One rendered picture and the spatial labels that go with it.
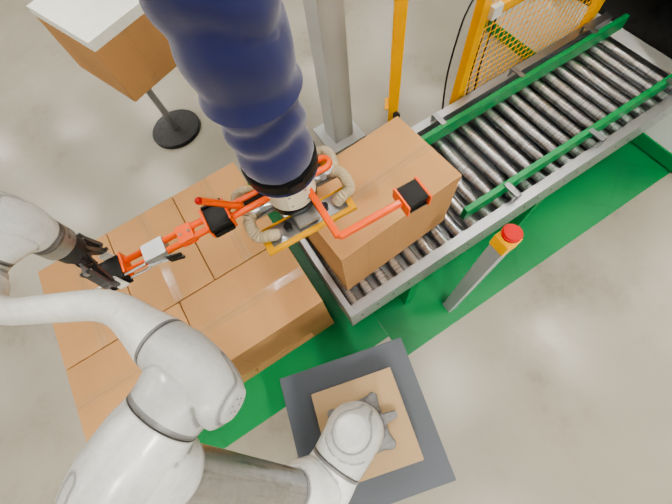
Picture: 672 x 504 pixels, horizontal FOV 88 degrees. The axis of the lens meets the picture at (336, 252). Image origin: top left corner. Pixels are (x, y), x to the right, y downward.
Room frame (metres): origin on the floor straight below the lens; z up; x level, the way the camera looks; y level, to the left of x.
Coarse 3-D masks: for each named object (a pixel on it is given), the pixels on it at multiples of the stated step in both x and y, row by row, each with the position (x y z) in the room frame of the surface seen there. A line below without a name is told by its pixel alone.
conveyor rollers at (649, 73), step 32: (576, 64) 1.48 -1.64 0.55; (608, 64) 1.45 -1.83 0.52; (640, 64) 1.37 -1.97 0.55; (512, 96) 1.37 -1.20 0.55; (544, 96) 1.34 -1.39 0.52; (576, 96) 1.26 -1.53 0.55; (608, 96) 1.23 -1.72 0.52; (480, 128) 1.21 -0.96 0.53; (512, 128) 1.15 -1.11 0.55; (544, 128) 1.11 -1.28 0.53; (576, 128) 1.05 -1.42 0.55; (608, 128) 1.02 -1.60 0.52; (448, 160) 1.07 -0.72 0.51; (480, 160) 1.00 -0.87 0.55; (512, 160) 0.97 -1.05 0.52; (480, 192) 0.83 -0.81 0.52; (448, 224) 0.68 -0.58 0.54; (320, 256) 0.68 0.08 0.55; (416, 256) 0.56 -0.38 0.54
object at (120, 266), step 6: (114, 258) 0.54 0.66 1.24; (120, 258) 0.54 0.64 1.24; (102, 264) 0.53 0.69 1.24; (108, 264) 0.53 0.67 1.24; (114, 264) 0.52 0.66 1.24; (120, 264) 0.52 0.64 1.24; (126, 264) 0.52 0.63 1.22; (108, 270) 0.51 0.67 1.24; (114, 270) 0.50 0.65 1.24; (120, 270) 0.50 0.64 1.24; (126, 270) 0.50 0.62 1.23
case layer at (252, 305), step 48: (192, 192) 1.25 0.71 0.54; (144, 240) 1.02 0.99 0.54; (240, 240) 0.88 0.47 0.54; (48, 288) 0.87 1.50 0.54; (144, 288) 0.74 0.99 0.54; (192, 288) 0.68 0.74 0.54; (240, 288) 0.62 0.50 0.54; (288, 288) 0.56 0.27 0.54; (96, 336) 0.55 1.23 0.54; (240, 336) 0.38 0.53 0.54; (288, 336) 0.37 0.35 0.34; (96, 384) 0.32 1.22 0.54
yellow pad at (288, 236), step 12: (336, 192) 0.66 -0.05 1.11; (324, 204) 0.61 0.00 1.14; (348, 204) 0.61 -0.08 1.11; (288, 216) 0.62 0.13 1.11; (336, 216) 0.57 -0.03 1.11; (264, 228) 0.59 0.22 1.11; (276, 228) 0.58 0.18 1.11; (288, 228) 0.56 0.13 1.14; (312, 228) 0.55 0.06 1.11; (288, 240) 0.53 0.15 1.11; (276, 252) 0.50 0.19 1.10
